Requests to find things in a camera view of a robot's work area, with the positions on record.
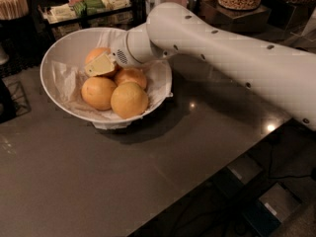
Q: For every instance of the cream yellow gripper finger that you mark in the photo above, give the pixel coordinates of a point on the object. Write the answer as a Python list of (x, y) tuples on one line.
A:
[(101, 64)]

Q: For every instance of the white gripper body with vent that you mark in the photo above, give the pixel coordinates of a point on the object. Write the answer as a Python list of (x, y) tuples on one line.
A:
[(118, 52)]

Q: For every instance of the orange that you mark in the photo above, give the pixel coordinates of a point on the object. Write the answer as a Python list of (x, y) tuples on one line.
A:
[(97, 92), (129, 100), (131, 75), (97, 51)]

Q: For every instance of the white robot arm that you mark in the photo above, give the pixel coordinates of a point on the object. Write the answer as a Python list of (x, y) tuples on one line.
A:
[(284, 76)]

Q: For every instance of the white bowl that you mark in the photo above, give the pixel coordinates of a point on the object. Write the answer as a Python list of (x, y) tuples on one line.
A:
[(65, 50)]

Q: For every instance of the orange at bowl front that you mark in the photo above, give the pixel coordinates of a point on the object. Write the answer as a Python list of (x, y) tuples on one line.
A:
[(129, 100)]

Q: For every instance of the white paper liner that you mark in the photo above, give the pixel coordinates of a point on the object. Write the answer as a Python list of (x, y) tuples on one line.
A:
[(65, 83)]

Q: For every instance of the black tray of tea bags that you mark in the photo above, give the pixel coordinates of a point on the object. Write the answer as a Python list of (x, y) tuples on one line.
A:
[(82, 12)]

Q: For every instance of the wooden stirrer sticks holder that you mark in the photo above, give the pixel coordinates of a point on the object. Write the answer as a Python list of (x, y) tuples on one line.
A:
[(13, 9)]

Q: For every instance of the brown metal stand box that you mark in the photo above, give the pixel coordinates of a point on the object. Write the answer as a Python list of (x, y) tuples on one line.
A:
[(253, 21)]

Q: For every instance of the upper floor box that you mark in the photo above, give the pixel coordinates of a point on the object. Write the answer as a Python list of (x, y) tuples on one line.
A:
[(234, 177)]

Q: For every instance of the floor box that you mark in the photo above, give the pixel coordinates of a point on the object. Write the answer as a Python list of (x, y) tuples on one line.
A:
[(271, 209), (234, 177)]

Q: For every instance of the lower floor box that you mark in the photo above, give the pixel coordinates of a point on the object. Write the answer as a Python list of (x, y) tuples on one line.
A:
[(271, 209)]

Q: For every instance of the black wire rack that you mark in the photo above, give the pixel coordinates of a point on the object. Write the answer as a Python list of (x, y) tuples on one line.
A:
[(13, 101)]

